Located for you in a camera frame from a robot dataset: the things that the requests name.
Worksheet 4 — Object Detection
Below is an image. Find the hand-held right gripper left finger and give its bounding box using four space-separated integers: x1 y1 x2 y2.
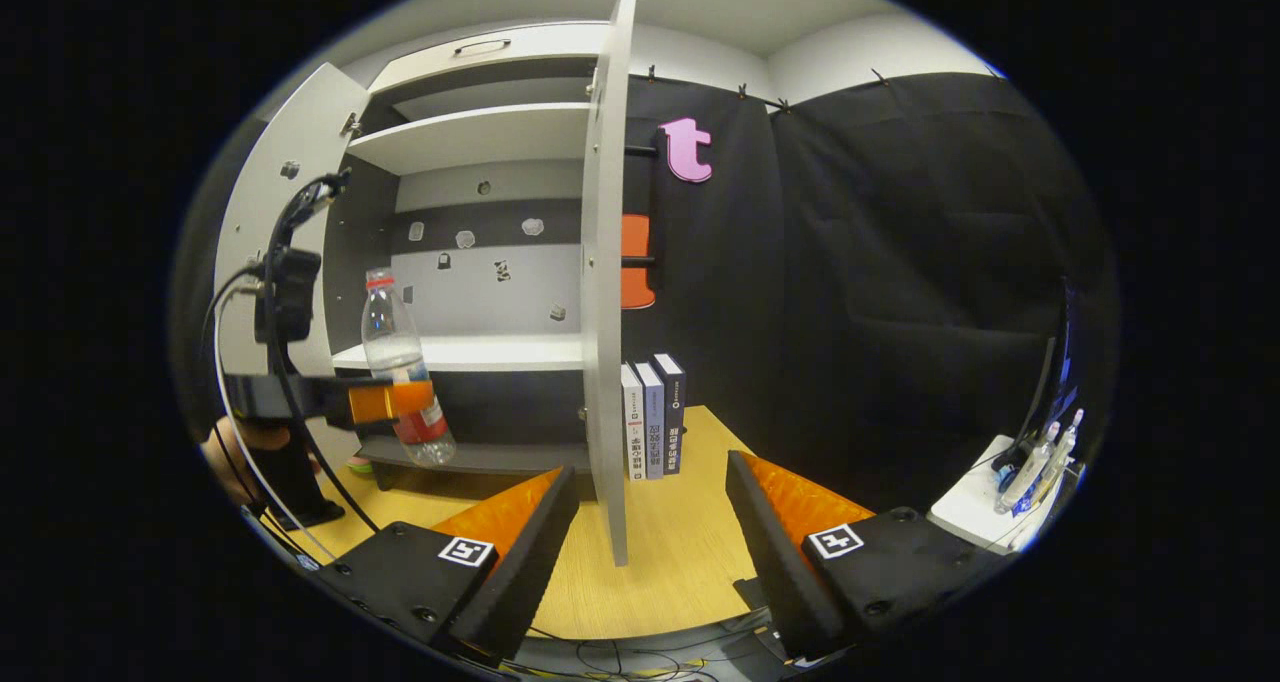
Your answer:
318 465 583 665

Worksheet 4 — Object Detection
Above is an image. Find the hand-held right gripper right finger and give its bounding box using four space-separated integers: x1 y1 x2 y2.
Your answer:
725 450 1006 663

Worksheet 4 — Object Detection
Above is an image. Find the clear plastic bottle red label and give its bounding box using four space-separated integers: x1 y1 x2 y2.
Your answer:
360 267 458 466

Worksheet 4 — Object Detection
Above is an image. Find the white cabinet door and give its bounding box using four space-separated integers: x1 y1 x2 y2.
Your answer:
213 62 371 463
580 0 641 568

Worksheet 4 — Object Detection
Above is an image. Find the white open cabinet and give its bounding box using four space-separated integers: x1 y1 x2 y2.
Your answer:
322 22 611 503

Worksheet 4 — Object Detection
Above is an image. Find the white book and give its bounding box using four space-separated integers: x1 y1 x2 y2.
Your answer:
620 362 647 483

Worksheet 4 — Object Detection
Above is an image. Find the dark navy book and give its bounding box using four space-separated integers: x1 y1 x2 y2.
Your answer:
652 352 688 476

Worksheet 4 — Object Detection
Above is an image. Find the white side table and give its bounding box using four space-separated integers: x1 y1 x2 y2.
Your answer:
928 432 1081 555

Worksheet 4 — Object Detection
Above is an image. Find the black backdrop cloth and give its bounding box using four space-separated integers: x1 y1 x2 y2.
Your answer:
620 70 1113 523

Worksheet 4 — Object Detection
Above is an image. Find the white cabinet drawer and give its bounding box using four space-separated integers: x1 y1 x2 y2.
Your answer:
368 22 611 95

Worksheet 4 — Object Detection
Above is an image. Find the black door handle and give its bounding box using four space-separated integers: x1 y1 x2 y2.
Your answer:
622 127 666 268

